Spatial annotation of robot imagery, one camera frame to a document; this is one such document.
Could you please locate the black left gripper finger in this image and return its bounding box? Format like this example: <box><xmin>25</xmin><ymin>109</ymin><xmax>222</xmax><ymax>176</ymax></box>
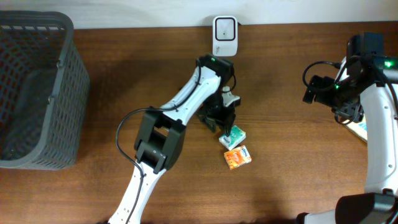
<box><xmin>223</xmin><ymin>119</ymin><xmax>234</xmax><ymax>136</ymax></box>
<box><xmin>202</xmin><ymin>118</ymin><xmax>217</xmax><ymax>133</ymax></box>

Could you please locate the teal tissue pack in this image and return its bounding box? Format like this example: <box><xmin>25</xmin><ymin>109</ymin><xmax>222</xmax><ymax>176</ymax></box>
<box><xmin>219</xmin><ymin>125</ymin><xmax>246</xmax><ymax>151</ymax></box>

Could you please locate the orange tissue pack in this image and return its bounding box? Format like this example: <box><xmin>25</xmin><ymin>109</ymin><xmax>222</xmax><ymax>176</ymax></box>
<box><xmin>224</xmin><ymin>145</ymin><xmax>252</xmax><ymax>170</ymax></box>

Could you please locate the yellow snack bag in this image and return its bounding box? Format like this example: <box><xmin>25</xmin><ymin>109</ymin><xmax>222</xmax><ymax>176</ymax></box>
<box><xmin>346</xmin><ymin>121</ymin><xmax>368</xmax><ymax>142</ymax></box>

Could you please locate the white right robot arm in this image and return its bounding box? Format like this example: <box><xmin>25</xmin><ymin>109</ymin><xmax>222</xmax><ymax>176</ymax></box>
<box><xmin>295</xmin><ymin>32</ymin><xmax>397</xmax><ymax>223</ymax></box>

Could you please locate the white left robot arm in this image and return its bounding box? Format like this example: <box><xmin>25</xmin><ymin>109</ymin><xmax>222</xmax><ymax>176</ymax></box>
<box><xmin>108</xmin><ymin>54</ymin><xmax>240</xmax><ymax>224</ymax></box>

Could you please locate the white barcode scanner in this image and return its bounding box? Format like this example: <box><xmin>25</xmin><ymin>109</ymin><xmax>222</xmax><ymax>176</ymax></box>
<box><xmin>212</xmin><ymin>16</ymin><xmax>238</xmax><ymax>57</ymax></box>

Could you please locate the grey plastic mesh basket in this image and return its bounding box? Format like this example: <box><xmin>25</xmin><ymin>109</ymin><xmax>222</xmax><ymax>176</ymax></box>
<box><xmin>1</xmin><ymin>11</ymin><xmax>90</xmax><ymax>170</ymax></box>

